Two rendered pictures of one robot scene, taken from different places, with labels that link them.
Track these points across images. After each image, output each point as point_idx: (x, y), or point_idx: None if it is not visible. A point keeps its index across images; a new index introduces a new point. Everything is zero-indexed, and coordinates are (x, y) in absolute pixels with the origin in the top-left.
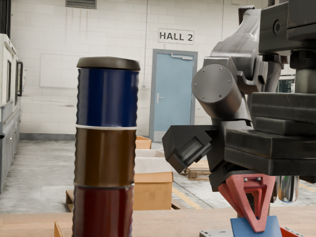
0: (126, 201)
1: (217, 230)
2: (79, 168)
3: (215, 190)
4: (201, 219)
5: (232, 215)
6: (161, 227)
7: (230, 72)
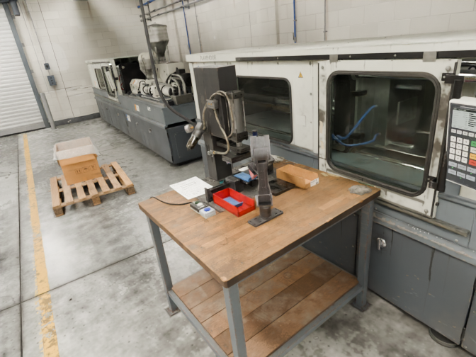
0: None
1: (278, 214)
2: None
3: None
4: (292, 224)
5: (283, 234)
6: (299, 213)
7: None
